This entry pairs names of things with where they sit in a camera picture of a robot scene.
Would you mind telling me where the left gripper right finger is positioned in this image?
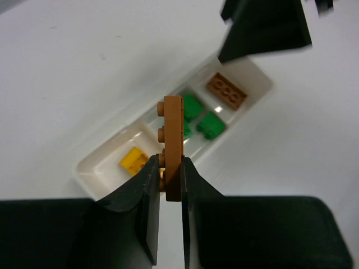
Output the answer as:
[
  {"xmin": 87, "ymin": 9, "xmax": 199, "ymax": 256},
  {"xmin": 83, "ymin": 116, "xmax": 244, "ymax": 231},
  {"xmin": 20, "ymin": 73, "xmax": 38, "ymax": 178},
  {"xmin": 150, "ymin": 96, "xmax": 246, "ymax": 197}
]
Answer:
[{"xmin": 181, "ymin": 157, "xmax": 353, "ymax": 268}]

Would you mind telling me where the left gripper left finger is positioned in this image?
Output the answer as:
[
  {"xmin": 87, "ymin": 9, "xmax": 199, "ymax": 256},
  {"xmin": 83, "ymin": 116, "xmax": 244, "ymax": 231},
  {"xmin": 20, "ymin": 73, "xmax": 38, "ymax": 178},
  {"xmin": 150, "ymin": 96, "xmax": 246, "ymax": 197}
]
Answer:
[{"xmin": 1, "ymin": 155, "xmax": 159, "ymax": 268}]

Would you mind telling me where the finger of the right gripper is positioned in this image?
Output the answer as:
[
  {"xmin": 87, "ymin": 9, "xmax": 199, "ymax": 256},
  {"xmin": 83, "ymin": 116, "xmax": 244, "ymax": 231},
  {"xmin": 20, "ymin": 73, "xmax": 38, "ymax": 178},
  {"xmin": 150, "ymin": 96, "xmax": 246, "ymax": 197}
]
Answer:
[{"xmin": 218, "ymin": 0, "xmax": 312, "ymax": 63}]

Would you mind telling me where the brown square lego plate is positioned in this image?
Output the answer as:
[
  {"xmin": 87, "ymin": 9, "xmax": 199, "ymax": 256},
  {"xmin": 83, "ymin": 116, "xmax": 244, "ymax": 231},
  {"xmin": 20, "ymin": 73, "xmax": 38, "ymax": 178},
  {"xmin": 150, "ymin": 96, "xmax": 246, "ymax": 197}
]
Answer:
[{"xmin": 206, "ymin": 72, "xmax": 248, "ymax": 110}]

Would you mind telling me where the yellow lego plate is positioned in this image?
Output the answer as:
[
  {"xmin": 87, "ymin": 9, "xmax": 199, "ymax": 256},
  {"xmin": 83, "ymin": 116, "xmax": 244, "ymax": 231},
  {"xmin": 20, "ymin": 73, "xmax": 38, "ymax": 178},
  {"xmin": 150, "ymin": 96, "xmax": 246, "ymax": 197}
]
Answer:
[{"xmin": 119, "ymin": 147, "xmax": 149, "ymax": 175}]

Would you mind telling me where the thin brown lego plate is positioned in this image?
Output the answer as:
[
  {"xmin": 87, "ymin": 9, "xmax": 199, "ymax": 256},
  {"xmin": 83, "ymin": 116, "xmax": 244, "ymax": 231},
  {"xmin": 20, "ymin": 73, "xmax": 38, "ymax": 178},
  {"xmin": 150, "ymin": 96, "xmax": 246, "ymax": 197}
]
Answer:
[{"xmin": 157, "ymin": 96, "xmax": 184, "ymax": 202}]

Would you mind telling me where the green lego brick pair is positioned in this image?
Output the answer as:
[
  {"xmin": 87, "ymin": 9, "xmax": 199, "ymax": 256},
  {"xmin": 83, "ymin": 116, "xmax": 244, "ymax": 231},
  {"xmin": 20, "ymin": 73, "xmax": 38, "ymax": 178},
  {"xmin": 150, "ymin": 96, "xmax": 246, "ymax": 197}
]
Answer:
[{"xmin": 183, "ymin": 121, "xmax": 193, "ymax": 140}]

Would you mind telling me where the white three-compartment tray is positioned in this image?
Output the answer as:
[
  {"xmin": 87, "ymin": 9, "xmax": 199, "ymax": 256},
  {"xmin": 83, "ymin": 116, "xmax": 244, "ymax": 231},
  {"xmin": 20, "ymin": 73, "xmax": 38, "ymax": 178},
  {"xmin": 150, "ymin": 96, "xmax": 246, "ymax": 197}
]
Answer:
[{"xmin": 74, "ymin": 57, "xmax": 273, "ymax": 201}]

